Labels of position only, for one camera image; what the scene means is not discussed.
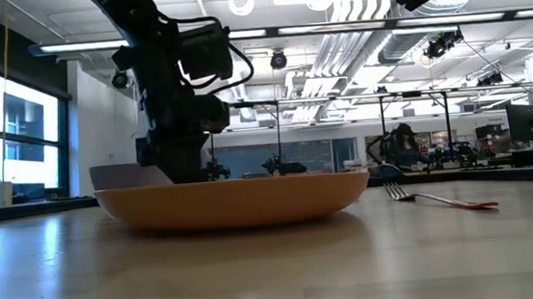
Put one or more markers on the black computer monitor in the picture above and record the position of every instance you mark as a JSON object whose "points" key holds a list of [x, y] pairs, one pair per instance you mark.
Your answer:
{"points": [[529, 121]]}

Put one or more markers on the white cup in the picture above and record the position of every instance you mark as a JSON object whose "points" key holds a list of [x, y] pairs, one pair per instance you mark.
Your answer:
{"points": [[3, 194]]}

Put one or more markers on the orange plastic plate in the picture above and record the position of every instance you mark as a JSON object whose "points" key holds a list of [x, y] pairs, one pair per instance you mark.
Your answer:
{"points": [[232, 203]]}

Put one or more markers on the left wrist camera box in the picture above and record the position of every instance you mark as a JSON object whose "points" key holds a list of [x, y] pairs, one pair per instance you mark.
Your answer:
{"points": [[205, 53]]}

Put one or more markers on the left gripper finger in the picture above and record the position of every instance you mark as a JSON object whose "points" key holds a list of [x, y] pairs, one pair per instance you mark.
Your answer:
{"points": [[173, 165], [198, 160]]}

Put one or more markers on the white ceiling ducts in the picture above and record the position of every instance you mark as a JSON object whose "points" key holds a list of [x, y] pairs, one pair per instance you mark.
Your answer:
{"points": [[336, 56]]}

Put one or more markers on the person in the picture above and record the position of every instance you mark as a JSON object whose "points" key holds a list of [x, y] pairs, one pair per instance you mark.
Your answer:
{"points": [[405, 144]]}

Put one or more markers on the large window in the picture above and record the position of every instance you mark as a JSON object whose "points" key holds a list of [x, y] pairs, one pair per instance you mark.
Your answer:
{"points": [[22, 127]]}

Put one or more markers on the overhead beam with light strips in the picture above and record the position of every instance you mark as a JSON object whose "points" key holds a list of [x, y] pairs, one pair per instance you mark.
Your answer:
{"points": [[324, 29]]}

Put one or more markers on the background rig frame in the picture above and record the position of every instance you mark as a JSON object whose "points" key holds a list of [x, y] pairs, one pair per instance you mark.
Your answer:
{"points": [[339, 97]]}

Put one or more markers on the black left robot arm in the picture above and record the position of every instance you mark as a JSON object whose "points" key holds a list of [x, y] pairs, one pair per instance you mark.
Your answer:
{"points": [[139, 25]]}

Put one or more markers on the black ceiling camera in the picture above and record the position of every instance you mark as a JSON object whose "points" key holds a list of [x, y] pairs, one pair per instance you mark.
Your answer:
{"points": [[119, 79], [441, 44], [278, 60]]}

